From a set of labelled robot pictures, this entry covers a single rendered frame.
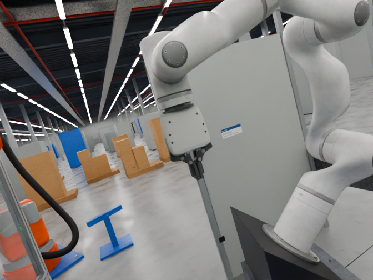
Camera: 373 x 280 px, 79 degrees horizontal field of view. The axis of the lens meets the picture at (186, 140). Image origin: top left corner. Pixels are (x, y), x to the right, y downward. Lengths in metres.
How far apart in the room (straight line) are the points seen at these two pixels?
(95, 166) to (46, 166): 1.94
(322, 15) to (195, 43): 0.35
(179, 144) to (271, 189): 1.88
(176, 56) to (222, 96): 1.60
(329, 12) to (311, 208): 0.54
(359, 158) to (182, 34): 0.60
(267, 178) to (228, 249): 0.73
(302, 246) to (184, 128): 0.55
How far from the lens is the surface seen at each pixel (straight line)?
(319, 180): 0.83
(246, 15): 0.59
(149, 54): 0.51
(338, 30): 0.70
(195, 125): 0.51
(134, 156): 7.60
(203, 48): 0.45
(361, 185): 2.35
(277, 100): 2.31
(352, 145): 0.82
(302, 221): 0.84
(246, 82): 2.15
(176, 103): 0.49
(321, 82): 0.77
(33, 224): 3.80
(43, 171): 7.91
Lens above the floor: 1.58
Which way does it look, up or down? 7 degrees down
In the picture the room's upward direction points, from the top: 17 degrees counter-clockwise
